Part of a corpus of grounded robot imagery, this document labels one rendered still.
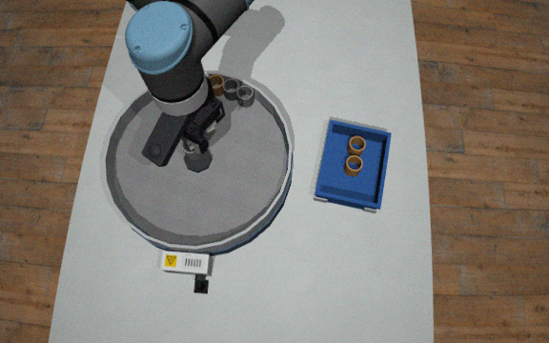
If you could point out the grey metal bushing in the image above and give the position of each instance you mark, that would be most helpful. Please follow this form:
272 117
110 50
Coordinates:
230 84

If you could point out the bronze bushing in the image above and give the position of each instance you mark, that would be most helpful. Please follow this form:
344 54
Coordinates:
217 79
359 141
353 159

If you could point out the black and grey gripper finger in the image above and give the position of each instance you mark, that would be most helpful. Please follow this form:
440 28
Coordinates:
201 145
187 142

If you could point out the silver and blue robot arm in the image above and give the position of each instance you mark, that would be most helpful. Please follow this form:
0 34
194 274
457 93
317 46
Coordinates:
166 47

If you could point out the grey metal sleeve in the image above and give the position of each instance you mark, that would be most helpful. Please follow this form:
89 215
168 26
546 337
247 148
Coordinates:
245 102
190 154

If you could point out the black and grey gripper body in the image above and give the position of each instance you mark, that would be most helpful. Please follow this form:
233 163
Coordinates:
210 108

